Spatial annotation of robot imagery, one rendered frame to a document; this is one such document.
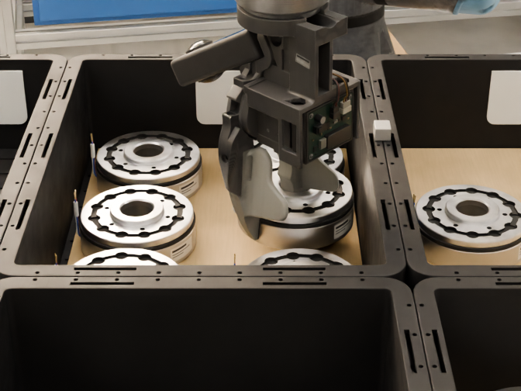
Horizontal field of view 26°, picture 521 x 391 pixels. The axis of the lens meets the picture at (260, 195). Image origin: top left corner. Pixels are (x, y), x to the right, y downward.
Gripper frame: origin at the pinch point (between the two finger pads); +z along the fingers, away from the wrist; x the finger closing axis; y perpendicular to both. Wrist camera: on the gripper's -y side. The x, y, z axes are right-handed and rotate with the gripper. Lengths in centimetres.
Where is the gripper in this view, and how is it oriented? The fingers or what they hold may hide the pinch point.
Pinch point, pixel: (267, 211)
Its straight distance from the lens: 98.6
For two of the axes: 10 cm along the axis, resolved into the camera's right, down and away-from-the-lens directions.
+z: 0.2, 8.5, 5.3
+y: 7.1, 3.6, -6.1
